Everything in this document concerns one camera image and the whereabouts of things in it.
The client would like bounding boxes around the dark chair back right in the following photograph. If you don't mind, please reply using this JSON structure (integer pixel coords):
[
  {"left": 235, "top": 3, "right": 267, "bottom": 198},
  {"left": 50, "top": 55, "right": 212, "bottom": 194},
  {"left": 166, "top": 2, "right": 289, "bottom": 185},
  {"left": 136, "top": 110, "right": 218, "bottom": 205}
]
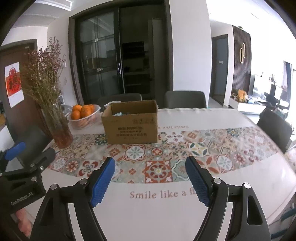
[{"left": 165, "top": 90, "right": 207, "bottom": 108}]

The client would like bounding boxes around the person left hand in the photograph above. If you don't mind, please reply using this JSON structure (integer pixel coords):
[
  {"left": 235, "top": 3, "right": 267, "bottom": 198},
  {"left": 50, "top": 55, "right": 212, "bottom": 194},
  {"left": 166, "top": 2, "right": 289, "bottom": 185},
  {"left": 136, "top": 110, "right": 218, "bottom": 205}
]
[{"left": 16, "top": 208, "right": 32, "bottom": 237}]

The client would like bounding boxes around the glass vase with dried flowers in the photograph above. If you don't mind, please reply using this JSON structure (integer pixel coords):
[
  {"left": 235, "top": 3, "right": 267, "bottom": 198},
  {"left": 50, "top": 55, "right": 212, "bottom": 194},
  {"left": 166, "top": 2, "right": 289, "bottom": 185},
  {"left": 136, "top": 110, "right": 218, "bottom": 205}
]
[{"left": 22, "top": 37, "right": 73, "bottom": 149}]

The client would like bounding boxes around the white tv cabinet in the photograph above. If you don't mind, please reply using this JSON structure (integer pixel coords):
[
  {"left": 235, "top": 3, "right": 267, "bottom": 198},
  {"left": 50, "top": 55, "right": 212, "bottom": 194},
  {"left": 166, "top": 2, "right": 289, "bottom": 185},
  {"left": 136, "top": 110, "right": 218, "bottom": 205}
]
[{"left": 228, "top": 89, "right": 266, "bottom": 115}]

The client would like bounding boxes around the dark chair left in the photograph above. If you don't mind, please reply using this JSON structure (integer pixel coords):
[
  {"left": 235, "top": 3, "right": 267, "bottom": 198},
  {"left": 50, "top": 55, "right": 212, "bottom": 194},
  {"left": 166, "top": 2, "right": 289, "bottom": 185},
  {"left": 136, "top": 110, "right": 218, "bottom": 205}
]
[{"left": 15, "top": 125, "right": 52, "bottom": 168}]

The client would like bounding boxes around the dark chair right side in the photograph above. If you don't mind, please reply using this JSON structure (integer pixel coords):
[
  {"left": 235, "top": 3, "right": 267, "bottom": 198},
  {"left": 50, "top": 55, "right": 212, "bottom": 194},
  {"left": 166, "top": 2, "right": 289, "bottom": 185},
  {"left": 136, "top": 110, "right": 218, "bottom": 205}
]
[{"left": 257, "top": 108, "right": 292, "bottom": 153}]

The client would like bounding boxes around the red fu calendar poster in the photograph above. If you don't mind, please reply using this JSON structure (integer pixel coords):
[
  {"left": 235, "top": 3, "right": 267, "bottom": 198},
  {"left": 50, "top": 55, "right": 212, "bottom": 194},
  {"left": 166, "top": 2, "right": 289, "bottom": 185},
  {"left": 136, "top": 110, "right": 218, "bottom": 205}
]
[{"left": 4, "top": 62, "right": 25, "bottom": 108}]

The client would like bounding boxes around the brown cardboard box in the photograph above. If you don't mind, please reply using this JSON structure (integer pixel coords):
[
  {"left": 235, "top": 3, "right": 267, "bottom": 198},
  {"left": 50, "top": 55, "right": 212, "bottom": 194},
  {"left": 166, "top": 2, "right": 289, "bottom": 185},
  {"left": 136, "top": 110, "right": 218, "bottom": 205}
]
[{"left": 101, "top": 100, "right": 158, "bottom": 144}]

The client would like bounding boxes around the blue tissue pack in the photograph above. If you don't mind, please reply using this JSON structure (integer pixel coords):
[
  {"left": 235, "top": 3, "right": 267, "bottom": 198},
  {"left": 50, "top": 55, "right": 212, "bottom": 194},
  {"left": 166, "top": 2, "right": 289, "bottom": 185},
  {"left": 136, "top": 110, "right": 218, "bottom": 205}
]
[{"left": 113, "top": 112, "right": 131, "bottom": 116}]

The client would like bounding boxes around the white basket of oranges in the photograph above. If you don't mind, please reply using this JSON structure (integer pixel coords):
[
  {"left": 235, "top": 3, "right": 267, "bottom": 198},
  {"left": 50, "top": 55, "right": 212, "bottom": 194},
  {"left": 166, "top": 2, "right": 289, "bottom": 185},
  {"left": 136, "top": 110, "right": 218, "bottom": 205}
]
[{"left": 67, "top": 104, "right": 101, "bottom": 130}]

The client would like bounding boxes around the dark chair behind box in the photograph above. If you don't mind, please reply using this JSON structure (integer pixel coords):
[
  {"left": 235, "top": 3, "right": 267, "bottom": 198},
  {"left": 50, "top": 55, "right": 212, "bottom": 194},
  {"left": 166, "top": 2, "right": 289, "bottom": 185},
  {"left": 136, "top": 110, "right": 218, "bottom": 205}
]
[{"left": 95, "top": 93, "right": 142, "bottom": 108}]

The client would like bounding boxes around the black glass sliding door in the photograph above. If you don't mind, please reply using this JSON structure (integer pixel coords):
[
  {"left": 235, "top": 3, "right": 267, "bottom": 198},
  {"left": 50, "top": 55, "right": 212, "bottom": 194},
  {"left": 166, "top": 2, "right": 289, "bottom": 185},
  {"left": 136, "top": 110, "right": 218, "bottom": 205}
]
[{"left": 69, "top": 1, "right": 173, "bottom": 108}]

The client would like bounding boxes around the patterned table runner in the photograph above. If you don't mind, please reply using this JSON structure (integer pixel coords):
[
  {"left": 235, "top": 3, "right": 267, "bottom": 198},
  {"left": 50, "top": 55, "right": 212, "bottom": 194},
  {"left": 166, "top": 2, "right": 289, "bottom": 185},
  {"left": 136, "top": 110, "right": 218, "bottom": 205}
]
[{"left": 49, "top": 126, "right": 280, "bottom": 184}]

